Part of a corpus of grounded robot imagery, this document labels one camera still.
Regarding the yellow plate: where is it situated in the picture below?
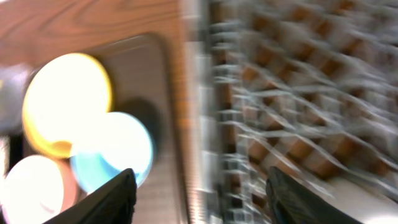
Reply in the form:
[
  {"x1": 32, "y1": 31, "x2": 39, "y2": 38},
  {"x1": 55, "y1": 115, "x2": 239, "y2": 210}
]
[{"x1": 22, "y1": 53, "x2": 113, "y2": 159}]

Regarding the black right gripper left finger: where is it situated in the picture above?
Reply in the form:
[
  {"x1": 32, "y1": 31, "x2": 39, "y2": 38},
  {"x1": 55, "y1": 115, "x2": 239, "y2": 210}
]
[{"x1": 44, "y1": 168, "x2": 137, "y2": 224}]

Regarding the grey dishwasher rack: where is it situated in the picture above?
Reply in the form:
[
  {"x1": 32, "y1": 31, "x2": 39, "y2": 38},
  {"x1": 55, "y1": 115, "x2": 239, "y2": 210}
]
[{"x1": 182, "y1": 0, "x2": 397, "y2": 223}]

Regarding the light blue bowl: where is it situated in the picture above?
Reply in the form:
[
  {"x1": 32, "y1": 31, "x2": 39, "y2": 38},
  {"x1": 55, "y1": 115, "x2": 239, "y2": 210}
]
[{"x1": 70, "y1": 112, "x2": 155, "y2": 194}]

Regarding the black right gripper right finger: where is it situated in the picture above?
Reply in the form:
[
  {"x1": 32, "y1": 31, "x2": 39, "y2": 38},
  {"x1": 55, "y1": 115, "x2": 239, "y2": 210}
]
[{"x1": 266, "y1": 167, "x2": 361, "y2": 224}]

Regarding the brown plastic tray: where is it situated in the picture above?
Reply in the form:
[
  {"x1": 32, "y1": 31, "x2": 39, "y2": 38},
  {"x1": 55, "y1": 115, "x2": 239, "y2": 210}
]
[{"x1": 6, "y1": 34, "x2": 190, "y2": 224}]

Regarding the pink bowl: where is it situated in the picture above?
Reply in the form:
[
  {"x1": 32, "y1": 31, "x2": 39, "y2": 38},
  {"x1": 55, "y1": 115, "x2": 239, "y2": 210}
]
[{"x1": 1, "y1": 155, "x2": 79, "y2": 224}]

